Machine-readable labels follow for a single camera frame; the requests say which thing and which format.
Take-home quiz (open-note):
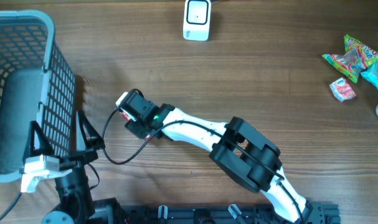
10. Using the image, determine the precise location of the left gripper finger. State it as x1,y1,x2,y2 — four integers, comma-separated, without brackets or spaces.
22,121,54,162
75,111,105,151

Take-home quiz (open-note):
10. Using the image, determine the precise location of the red Nescafe stick sachet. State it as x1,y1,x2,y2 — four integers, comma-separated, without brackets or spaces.
120,111,131,121

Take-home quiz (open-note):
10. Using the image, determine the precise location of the red pocket tissue pack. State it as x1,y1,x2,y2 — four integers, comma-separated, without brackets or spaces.
329,77,356,102

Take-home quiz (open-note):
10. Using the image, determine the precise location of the Haribo gummy candy bag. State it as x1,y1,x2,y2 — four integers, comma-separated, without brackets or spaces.
322,34,378,83

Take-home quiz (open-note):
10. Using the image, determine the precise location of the mint green tissue pack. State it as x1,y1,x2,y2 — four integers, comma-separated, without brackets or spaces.
361,61,378,89

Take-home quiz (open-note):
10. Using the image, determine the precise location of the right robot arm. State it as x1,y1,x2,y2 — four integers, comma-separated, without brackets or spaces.
116,90,313,223

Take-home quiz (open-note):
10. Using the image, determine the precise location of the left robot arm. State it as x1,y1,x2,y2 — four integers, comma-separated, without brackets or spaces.
20,111,129,223

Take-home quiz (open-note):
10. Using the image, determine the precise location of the white barcode scanner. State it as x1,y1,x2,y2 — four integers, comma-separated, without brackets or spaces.
182,0,212,42

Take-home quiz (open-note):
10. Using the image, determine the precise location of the grey plastic shopping basket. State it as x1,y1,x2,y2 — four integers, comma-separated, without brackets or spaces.
0,10,76,183

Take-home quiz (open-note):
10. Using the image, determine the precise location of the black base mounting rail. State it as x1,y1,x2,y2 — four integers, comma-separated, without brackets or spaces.
95,198,341,224

